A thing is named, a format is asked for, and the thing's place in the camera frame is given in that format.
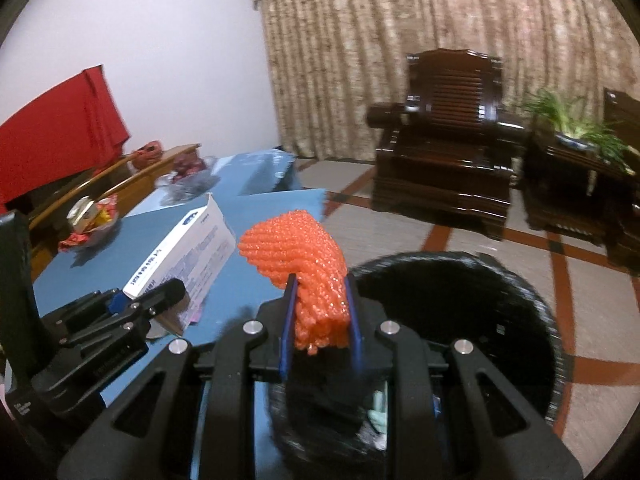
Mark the glass dish of candy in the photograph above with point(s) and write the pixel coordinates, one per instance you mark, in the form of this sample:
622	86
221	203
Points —
92	222

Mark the glass dish of red fruit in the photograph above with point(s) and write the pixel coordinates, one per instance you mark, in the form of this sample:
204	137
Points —
187	170

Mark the orange foam fruit net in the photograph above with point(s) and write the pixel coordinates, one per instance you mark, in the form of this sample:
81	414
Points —
305	270

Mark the red woven basket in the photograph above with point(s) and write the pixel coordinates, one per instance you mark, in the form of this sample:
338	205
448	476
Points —
147	154

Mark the large blue foam mat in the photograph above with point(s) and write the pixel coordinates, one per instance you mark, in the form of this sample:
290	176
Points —
250	210

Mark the red cloth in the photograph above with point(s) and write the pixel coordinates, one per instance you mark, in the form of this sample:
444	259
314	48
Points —
55	125

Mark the white medicine box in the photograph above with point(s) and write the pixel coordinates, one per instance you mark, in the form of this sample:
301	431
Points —
185	250

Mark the beige patterned curtain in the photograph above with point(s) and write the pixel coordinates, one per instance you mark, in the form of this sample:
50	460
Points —
400	15

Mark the dark wooden side table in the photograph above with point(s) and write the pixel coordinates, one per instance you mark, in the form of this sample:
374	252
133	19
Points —
565	190

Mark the green potted plant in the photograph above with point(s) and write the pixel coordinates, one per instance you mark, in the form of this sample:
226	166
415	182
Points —
575	120

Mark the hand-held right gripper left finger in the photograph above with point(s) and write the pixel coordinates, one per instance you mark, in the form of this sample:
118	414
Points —
286	325

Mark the black trash bin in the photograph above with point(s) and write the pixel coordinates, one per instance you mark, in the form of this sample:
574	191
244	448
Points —
450	300

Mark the light wooden table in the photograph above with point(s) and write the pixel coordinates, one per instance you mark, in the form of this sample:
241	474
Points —
130	185

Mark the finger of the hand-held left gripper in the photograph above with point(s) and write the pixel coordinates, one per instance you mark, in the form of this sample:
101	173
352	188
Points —
117	302
160	297

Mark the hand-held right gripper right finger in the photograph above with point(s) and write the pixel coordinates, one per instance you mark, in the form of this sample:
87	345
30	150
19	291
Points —
354	325

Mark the small blue foam mat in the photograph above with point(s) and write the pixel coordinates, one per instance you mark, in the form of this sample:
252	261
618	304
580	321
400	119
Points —
260	170

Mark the green rubber glove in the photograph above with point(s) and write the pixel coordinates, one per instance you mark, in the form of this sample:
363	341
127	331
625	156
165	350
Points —
377	412

